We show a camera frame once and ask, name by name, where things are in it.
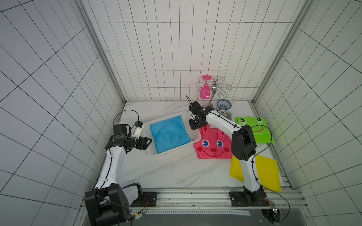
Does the white plastic perforated basket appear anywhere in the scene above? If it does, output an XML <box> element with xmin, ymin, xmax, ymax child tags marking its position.
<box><xmin>142</xmin><ymin>111</ymin><xmax>201</xmax><ymax>156</ymax></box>

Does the blue raincoat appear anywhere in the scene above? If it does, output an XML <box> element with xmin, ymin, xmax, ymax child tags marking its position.
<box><xmin>150</xmin><ymin>116</ymin><xmax>191</xmax><ymax>153</ymax></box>

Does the pink bunny face raincoat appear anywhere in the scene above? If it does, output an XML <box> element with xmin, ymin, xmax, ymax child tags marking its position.
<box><xmin>193</xmin><ymin>125</ymin><xmax>233</xmax><ymax>159</ymax></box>

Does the green frog face raincoat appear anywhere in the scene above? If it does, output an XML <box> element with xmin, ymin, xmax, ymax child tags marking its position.
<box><xmin>235</xmin><ymin>116</ymin><xmax>275</xmax><ymax>144</ymax></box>

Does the yellow raincoat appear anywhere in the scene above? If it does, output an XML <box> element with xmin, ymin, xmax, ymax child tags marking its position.
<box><xmin>230</xmin><ymin>155</ymin><xmax>281</xmax><ymax>193</ymax></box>

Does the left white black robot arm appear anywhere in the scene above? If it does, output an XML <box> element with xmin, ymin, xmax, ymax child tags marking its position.
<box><xmin>84</xmin><ymin>121</ymin><xmax>157</xmax><ymax>226</ymax></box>

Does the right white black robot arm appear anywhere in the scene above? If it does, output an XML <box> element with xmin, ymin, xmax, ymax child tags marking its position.
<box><xmin>189</xmin><ymin>101</ymin><xmax>265</xmax><ymax>206</ymax></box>

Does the pink plastic wine glass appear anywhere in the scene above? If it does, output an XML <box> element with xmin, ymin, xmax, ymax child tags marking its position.
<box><xmin>199</xmin><ymin>75</ymin><xmax>212</xmax><ymax>100</ymax></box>

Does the far blue patterned bowl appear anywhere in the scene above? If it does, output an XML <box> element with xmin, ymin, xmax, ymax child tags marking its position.
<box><xmin>217</xmin><ymin>99</ymin><xmax>232</xmax><ymax>110</ymax></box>

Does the blue patterned bowl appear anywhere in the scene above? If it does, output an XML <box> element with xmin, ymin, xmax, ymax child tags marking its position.
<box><xmin>217</xmin><ymin>99</ymin><xmax>232</xmax><ymax>110</ymax></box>
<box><xmin>218</xmin><ymin>110</ymin><xmax>232</xmax><ymax>120</ymax></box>

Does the near blue patterned bowl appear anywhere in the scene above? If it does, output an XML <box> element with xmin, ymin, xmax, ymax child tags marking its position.
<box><xmin>218</xmin><ymin>110</ymin><xmax>232</xmax><ymax>120</ymax></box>

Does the silver metal glass rack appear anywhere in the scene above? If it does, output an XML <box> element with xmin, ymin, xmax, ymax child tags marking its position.
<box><xmin>196</xmin><ymin>76</ymin><xmax>232</xmax><ymax>108</ymax></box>

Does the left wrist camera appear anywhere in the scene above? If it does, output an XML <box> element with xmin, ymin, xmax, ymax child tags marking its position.
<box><xmin>132</xmin><ymin>121</ymin><xmax>144</xmax><ymax>139</ymax></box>

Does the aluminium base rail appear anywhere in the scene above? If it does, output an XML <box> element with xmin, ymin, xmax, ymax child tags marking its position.
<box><xmin>80</xmin><ymin>187</ymin><xmax>309</xmax><ymax>217</ymax></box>

